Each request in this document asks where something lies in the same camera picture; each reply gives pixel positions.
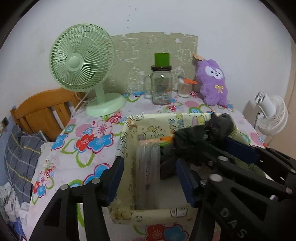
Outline jar of cotton swabs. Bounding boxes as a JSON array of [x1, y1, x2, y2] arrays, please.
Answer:
[[177, 76, 197, 98]]

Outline patterned cardboard panel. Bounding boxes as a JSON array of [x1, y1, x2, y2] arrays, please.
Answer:
[[103, 32, 198, 94]]

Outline pink mask pack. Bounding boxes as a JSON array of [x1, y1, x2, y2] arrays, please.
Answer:
[[135, 141, 161, 210]]

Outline cartoon print fabric storage box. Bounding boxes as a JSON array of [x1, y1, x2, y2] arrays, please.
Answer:
[[108, 111, 266, 226]]

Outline crumpled white clothes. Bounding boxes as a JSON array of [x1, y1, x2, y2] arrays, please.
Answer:
[[0, 182, 31, 241]]

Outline glass mason jar mug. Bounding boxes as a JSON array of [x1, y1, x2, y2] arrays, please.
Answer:
[[144, 65, 173, 105]]

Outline black plastic bag bundle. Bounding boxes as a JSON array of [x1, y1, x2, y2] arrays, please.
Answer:
[[160, 113, 234, 180]]

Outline floral tablecloth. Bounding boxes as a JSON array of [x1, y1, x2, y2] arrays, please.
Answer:
[[23, 92, 265, 240]]

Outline grey plaid pillow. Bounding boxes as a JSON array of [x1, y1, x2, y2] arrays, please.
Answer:
[[4, 125, 45, 204]]

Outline white standing fan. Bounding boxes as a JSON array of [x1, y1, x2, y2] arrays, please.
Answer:
[[255, 91, 288, 136]]

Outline green cup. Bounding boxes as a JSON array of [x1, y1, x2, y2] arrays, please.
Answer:
[[154, 53, 170, 67]]

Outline purple plush bunny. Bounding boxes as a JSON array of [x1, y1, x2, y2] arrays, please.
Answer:
[[196, 59, 228, 106]]

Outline green desk fan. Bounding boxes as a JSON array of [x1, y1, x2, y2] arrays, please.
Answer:
[[49, 24, 126, 117]]

